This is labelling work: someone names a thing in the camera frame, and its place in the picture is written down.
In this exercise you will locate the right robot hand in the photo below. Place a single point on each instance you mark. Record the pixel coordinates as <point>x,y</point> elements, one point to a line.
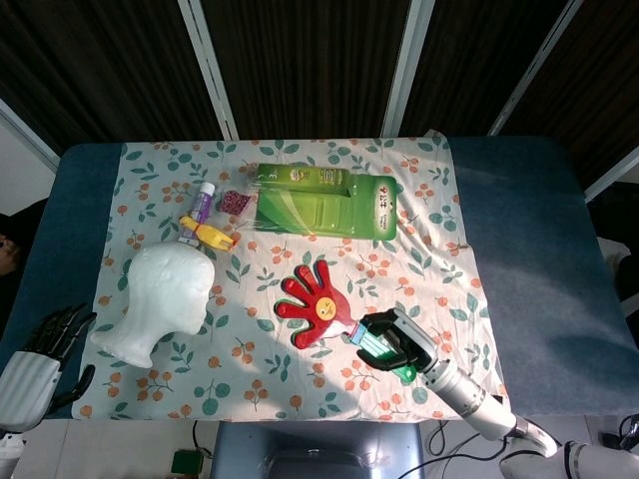
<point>397,344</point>

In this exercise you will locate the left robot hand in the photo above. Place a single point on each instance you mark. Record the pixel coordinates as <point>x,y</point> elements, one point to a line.
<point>37,369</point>

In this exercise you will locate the red hand clapper toy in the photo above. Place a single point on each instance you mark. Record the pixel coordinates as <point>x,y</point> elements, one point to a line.
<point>324,307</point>

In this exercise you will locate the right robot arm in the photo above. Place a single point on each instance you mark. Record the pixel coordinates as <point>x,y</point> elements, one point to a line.
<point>499,409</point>

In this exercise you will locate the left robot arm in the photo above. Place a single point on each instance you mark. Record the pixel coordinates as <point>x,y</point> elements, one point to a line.
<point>7,451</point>

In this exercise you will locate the robot base body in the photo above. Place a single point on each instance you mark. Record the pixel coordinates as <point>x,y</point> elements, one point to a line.
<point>314,449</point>

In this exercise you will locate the person in dark clothes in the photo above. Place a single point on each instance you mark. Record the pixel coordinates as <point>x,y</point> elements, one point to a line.
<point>12,234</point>

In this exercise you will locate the white foam mannequin head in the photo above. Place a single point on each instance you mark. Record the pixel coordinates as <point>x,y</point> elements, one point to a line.
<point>162,299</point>

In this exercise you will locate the floral tablecloth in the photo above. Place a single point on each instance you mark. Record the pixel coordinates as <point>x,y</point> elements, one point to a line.
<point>279,249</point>

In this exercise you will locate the green blister pack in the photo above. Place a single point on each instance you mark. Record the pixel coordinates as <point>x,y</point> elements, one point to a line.
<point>327,204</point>

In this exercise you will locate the blue table mat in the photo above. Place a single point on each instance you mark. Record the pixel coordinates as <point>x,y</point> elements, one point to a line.
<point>539,279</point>

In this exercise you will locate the green circuit board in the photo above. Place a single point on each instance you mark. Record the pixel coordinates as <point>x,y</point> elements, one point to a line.
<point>187,461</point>

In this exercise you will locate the purple bead bag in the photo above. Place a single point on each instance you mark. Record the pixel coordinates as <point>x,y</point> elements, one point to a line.
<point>234,202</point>

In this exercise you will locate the yellow plastic toy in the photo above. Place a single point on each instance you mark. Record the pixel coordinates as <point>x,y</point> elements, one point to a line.
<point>207,234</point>

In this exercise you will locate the purple white tube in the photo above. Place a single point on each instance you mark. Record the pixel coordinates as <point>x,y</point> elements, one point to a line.
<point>203,202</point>

